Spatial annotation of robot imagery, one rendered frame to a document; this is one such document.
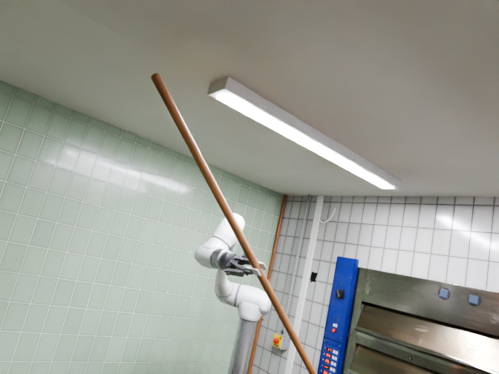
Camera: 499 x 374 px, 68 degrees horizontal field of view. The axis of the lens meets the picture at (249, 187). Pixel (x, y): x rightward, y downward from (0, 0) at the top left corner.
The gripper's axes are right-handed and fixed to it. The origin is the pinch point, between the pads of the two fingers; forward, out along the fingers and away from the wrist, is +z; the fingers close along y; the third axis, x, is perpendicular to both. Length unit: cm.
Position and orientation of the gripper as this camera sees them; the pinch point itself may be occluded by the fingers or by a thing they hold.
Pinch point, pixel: (256, 268)
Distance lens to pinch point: 148.6
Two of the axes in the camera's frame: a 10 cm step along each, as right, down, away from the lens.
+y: -6.5, 5.3, -5.4
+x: -4.2, -8.5, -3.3
